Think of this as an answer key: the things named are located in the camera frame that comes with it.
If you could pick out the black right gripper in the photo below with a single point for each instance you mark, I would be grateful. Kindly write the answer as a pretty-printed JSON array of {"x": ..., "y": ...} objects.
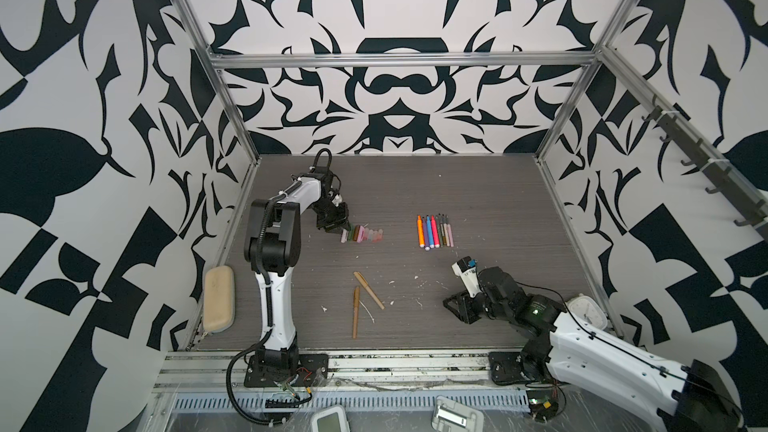
[{"x": 463, "y": 305}]

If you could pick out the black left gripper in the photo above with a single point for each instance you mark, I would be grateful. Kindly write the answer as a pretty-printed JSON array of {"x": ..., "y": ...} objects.
[{"x": 342, "y": 222}]

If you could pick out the light pink marker pen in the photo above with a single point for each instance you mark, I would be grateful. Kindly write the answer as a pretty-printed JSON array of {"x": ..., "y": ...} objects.
[{"x": 450, "y": 233}]

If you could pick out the tan marker pen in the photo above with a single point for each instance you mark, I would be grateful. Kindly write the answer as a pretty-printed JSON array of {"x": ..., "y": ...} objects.
[{"x": 365, "y": 285}]

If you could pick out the purple marker pen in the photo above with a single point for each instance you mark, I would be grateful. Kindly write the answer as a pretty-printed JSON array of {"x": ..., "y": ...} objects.
[{"x": 425, "y": 233}]

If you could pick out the blue marker pen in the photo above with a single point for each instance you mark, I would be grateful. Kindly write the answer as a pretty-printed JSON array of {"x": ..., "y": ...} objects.
[{"x": 430, "y": 234}]

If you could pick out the dark brown marker pen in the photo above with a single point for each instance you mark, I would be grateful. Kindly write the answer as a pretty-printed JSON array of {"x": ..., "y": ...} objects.
[{"x": 438, "y": 218}]

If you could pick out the orange marker pen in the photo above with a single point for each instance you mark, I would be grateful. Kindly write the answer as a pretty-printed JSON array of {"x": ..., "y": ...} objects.
[{"x": 420, "y": 231}]

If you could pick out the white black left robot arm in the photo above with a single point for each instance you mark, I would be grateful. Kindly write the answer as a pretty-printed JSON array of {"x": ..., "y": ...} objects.
[{"x": 272, "y": 248}]

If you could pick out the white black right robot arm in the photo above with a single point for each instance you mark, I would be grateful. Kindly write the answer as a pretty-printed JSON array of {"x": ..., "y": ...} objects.
[{"x": 562, "y": 348}]

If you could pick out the small electronics board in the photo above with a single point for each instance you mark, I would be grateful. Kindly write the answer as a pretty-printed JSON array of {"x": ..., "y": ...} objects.
[{"x": 545, "y": 404}]

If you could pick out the beige sponge block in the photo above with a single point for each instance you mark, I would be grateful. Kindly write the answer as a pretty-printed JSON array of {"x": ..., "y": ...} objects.
[{"x": 218, "y": 312}]

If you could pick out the white handheld device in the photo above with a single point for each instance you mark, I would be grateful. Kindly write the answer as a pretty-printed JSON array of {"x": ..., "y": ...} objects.
[{"x": 331, "y": 419}]

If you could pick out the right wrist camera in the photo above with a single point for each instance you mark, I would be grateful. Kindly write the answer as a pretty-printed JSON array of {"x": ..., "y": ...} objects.
[{"x": 466, "y": 269}]

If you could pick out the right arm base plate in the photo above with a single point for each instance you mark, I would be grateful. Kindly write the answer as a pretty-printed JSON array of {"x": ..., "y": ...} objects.
[{"x": 506, "y": 369}]

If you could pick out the silver metal bracket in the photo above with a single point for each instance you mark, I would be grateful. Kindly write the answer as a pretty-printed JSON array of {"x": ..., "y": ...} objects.
[{"x": 452, "y": 416}]

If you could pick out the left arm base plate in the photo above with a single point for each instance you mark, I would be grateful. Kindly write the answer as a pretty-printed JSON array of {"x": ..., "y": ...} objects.
[{"x": 268, "y": 368}]

